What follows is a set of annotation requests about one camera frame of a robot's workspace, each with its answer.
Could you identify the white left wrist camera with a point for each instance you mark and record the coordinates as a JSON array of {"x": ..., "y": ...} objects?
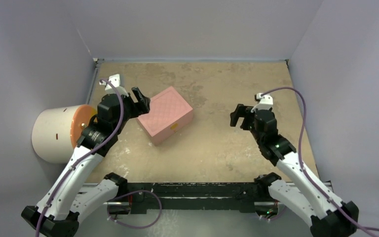
[{"x": 113, "y": 82}]

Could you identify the pink jewelry box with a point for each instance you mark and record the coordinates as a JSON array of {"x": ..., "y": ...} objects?
[{"x": 169, "y": 112}]

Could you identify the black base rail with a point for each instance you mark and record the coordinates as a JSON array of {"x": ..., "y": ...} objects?
[{"x": 245, "y": 197}]

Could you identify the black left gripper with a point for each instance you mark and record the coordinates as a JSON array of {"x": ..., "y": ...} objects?
[{"x": 140, "y": 107}]

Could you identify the white cylinder orange lid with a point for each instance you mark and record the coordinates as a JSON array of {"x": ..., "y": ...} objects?
[{"x": 56, "y": 132}]

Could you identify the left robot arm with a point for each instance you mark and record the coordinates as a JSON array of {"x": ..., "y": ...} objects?
[{"x": 61, "y": 211}]

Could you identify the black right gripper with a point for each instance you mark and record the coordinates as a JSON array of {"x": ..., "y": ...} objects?
[{"x": 246, "y": 115}]

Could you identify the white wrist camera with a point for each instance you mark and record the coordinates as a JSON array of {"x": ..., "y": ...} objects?
[
  {"x": 264, "y": 102},
  {"x": 113, "y": 82}
]

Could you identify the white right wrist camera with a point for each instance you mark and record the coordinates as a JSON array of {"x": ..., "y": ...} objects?
[{"x": 264, "y": 102}]

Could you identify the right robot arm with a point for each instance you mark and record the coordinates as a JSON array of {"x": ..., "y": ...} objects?
[{"x": 326, "y": 214}]

